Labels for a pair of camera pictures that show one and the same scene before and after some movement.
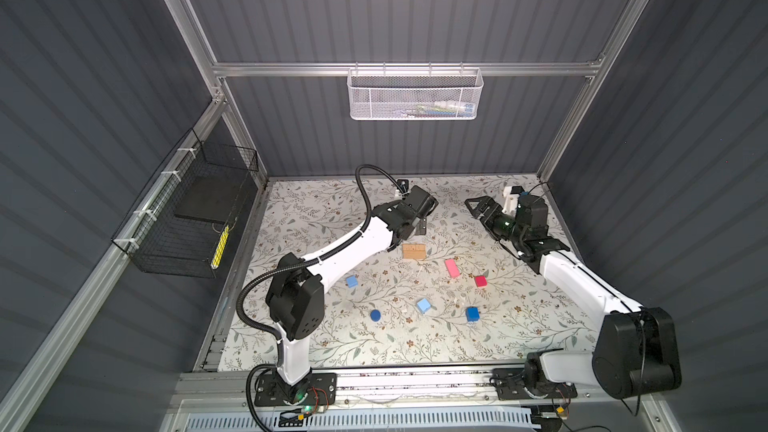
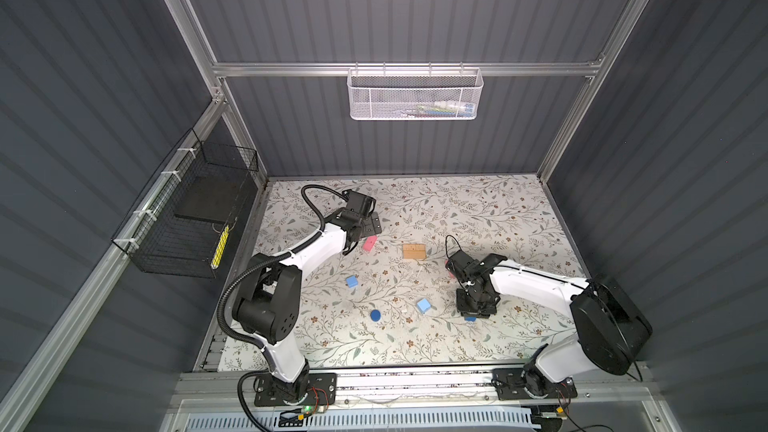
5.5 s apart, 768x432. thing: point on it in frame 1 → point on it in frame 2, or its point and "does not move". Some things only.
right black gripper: x=488 y=203 → x=484 y=309
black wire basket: x=183 y=222 does not move
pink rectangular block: x=452 y=267 does not move
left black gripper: x=420 y=227 → x=370 y=224
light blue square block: x=423 y=305 does not move
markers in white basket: x=439 y=109 does not move
